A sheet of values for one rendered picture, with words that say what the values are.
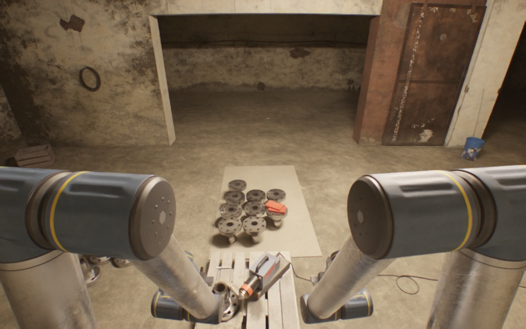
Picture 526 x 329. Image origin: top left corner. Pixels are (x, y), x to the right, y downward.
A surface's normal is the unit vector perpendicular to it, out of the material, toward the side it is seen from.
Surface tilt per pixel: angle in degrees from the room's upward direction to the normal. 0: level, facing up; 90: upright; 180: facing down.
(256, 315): 0
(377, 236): 89
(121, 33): 89
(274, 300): 0
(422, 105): 90
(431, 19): 90
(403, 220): 58
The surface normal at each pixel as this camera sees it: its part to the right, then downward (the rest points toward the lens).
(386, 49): 0.01, 0.46
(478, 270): -0.75, 0.22
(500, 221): 0.10, 0.12
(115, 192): -0.04, -0.64
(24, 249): 0.59, 0.25
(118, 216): -0.07, -0.19
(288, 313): 0.00, -0.89
